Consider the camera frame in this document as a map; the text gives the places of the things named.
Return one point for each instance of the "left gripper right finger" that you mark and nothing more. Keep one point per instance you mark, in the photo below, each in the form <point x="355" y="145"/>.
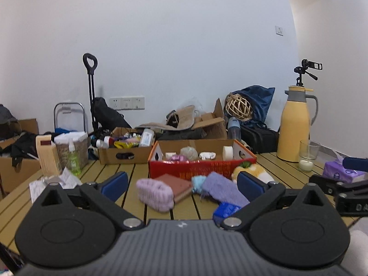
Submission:
<point x="262" y="197"/>

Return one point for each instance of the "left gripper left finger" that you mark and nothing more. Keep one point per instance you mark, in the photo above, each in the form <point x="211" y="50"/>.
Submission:
<point x="101" y="198"/>

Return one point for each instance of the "purple knitted cloth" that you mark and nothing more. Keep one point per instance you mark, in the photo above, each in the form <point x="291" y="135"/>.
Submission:
<point x="222" y="189"/>

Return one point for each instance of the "pink knitted headband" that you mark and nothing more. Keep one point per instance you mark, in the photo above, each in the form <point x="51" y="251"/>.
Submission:
<point x="155" y="194"/>

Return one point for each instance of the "white sock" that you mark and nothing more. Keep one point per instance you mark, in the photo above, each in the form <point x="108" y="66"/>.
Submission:
<point x="207" y="155"/>

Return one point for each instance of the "pink satin cloth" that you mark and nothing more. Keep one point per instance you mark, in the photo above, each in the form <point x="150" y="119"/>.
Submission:
<point x="178" y="158"/>

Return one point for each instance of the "white sleeved forearm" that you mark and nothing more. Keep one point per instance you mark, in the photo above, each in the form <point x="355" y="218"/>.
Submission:
<point x="355" y="259"/>

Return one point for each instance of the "yellow white plush toy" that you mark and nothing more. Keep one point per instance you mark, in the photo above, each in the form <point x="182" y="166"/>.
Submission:
<point x="253" y="169"/>

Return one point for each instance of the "purple tissue pack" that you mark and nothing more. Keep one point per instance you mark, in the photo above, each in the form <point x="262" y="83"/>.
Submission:
<point x="334" y="170"/>

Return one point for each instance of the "crumpled white paper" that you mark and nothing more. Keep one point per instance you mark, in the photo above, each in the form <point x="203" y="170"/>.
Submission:
<point x="67" y="181"/>

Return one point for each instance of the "blue small packet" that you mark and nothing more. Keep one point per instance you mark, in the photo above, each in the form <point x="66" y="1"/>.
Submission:
<point x="223" y="211"/>

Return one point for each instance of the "green sanitizer bottle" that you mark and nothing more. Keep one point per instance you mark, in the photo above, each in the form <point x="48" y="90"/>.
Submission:
<point x="75" y="167"/>

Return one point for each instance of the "white tape roll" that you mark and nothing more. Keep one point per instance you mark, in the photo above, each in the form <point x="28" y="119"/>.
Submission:
<point x="228" y="153"/>

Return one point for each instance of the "small cardboard box with clutter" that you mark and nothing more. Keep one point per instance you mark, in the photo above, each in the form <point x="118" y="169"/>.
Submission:
<point x="126" y="146"/>

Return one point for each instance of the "black suitcase bag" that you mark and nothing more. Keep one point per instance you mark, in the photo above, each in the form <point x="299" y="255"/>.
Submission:
<point x="260" y="138"/>

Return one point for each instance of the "wooden beige box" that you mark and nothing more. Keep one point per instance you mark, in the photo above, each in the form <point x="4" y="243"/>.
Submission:
<point x="48" y="156"/>

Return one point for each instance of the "woven basket with lid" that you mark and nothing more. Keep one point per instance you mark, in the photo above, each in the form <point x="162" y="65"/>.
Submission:
<point x="80" y="141"/>

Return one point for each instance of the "light blue plush toy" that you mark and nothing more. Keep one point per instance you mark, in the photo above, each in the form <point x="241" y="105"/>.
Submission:
<point x="197" y="182"/>

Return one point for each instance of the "glass candle cup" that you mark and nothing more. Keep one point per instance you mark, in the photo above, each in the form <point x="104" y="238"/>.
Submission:
<point x="308" y="152"/>

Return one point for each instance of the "blue lid water bottle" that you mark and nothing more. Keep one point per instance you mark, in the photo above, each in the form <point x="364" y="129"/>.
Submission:
<point x="234" y="130"/>

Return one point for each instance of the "yellow thermos jug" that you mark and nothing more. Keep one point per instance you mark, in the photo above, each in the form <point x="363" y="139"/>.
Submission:
<point x="295" y="123"/>

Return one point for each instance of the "black bag on trolley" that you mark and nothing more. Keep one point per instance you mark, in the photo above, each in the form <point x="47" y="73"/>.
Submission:
<point x="104" y="117"/>

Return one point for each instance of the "reddish brown notebook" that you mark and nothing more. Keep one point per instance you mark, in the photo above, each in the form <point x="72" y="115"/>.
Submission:
<point x="181" y="188"/>

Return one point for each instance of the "grey yarn ball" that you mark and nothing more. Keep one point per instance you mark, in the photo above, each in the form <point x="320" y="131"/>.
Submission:
<point x="189" y="153"/>

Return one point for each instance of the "red orange cardboard tray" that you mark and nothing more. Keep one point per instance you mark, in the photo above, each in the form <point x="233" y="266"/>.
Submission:
<point x="159" y="165"/>

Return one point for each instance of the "large brown cardboard box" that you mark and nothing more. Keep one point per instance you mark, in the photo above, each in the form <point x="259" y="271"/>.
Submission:
<point x="207" y="126"/>

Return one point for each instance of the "woven rattan ball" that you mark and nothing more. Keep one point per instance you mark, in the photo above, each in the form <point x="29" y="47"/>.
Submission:
<point x="237" y="106"/>

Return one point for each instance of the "blue velvet bag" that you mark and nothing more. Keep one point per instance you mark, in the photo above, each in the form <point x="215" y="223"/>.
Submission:
<point x="260" y="99"/>

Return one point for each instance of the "left brown cardboard box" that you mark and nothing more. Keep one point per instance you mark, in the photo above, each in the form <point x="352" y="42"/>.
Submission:
<point x="19" y="159"/>

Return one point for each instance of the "white folding stool frame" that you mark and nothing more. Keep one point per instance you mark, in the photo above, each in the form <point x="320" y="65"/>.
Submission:
<point x="69" y="117"/>

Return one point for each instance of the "white wall socket strip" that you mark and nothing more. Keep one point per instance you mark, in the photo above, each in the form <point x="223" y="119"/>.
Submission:
<point x="127" y="103"/>

